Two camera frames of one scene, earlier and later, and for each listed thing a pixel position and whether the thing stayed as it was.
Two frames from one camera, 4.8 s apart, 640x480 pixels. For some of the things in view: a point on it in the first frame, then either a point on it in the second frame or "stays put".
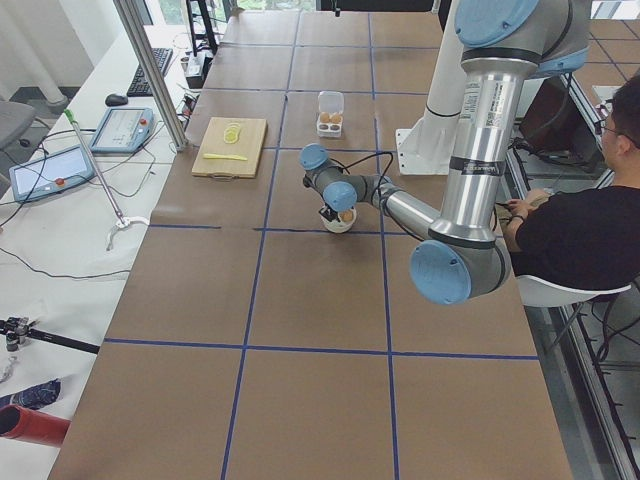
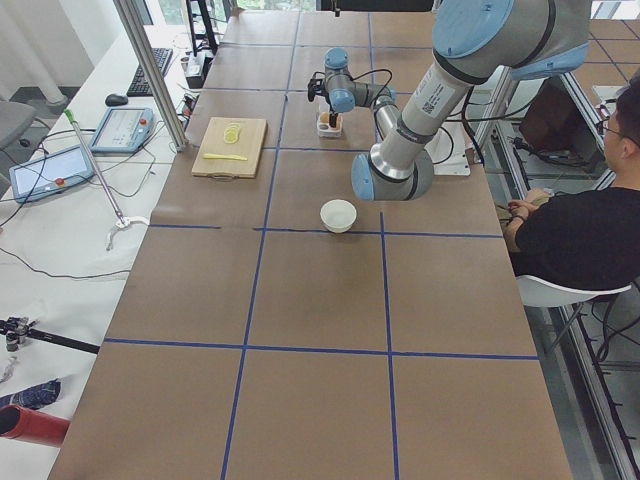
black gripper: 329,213 → 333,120
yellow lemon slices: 231,133 stays put
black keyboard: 139,86 stays put
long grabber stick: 121,221 stays put
